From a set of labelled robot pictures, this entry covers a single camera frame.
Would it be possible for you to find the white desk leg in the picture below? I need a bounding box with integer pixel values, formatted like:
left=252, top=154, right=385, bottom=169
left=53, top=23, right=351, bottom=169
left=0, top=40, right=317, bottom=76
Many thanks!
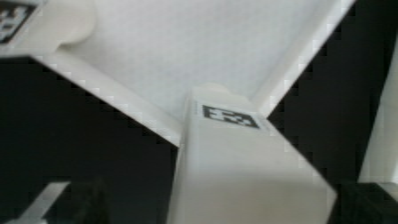
left=166, top=83, right=335, bottom=224
left=0, top=0, right=95, bottom=58

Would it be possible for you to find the white desk top tray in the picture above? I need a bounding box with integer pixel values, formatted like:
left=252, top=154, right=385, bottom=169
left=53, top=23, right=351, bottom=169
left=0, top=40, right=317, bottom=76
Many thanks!
left=35, top=0, right=355, bottom=143

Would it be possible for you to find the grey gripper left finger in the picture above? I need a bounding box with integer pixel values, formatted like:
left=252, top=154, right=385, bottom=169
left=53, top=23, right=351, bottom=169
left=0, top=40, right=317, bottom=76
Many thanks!
left=10, top=179, right=109, bottom=224

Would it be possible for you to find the white right fence bar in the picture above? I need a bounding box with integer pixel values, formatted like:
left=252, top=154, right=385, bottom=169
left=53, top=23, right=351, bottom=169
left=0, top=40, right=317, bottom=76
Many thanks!
left=358, top=41, right=398, bottom=183

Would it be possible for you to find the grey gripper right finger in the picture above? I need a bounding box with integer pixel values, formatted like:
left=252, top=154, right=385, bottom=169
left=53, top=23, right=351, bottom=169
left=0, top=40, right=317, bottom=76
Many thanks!
left=330, top=182, right=398, bottom=224

